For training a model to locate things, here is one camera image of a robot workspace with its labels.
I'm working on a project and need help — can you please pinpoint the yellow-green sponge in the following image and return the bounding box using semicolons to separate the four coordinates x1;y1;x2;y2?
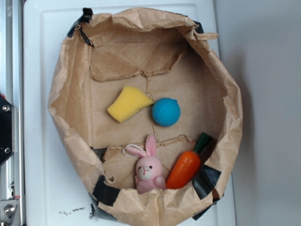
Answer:
107;86;154;123

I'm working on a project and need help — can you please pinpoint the brown paper bag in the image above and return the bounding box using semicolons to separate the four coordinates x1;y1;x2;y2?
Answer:
48;8;243;226

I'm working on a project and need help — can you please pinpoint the blue textured ball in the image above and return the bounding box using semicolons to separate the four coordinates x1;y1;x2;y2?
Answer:
151;98;181;127

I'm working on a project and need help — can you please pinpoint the pink plush bunny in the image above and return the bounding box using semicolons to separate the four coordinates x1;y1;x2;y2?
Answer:
122;135;166;194

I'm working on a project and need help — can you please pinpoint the orange toy carrot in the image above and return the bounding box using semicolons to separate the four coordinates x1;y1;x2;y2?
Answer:
166;132;212;189

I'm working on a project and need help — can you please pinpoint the white plastic tray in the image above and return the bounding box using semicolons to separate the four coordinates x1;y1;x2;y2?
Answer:
23;2;237;226

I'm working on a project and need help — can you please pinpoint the black metal bracket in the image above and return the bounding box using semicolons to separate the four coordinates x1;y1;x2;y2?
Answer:
0;94;14;166

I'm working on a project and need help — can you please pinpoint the aluminium frame rail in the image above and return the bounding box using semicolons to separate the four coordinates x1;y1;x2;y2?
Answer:
0;0;26;226

